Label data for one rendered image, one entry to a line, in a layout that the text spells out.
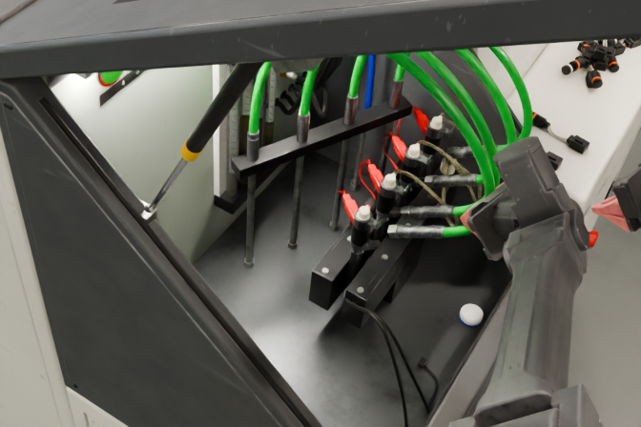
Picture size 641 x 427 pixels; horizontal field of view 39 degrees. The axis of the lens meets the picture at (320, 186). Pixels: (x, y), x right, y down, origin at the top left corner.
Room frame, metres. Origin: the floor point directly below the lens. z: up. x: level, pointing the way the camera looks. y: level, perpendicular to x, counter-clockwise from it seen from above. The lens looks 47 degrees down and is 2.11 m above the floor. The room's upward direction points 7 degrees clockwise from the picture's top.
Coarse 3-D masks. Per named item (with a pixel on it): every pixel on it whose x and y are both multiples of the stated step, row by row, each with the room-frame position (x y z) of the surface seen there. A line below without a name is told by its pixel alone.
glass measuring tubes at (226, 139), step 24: (216, 72) 1.01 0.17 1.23; (240, 96) 1.05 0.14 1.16; (264, 96) 1.11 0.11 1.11; (240, 120) 1.05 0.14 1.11; (264, 120) 1.11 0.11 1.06; (216, 144) 1.02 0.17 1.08; (240, 144) 1.05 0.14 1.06; (264, 144) 1.11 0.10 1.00; (216, 168) 1.02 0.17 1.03; (216, 192) 1.02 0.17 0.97; (240, 192) 1.03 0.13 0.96
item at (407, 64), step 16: (400, 64) 0.87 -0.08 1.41; (416, 64) 0.87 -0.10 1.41; (256, 80) 0.97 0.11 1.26; (432, 80) 0.86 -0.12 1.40; (256, 96) 0.97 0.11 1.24; (448, 96) 0.85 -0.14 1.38; (256, 112) 0.97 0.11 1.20; (448, 112) 0.83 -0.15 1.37; (256, 128) 0.97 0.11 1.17; (464, 128) 0.82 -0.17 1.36; (480, 144) 0.82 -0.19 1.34; (480, 160) 0.81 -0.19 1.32
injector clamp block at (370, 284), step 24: (384, 240) 0.94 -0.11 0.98; (408, 240) 0.95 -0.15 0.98; (336, 264) 0.88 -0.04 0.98; (384, 264) 0.89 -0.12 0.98; (408, 264) 0.97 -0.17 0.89; (312, 288) 0.86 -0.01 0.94; (336, 288) 0.86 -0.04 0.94; (360, 288) 0.84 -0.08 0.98; (384, 288) 0.88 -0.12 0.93; (360, 312) 0.82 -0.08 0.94
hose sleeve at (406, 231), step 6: (402, 228) 0.85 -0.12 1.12; (408, 228) 0.84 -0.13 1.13; (414, 228) 0.84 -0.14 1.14; (420, 228) 0.84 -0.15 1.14; (426, 228) 0.83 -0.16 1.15; (432, 228) 0.83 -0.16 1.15; (438, 228) 0.83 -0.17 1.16; (402, 234) 0.84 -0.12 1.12; (408, 234) 0.84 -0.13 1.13; (414, 234) 0.83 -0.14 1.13; (420, 234) 0.83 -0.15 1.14; (426, 234) 0.83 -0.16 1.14; (432, 234) 0.82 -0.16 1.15; (438, 234) 0.82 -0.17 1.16
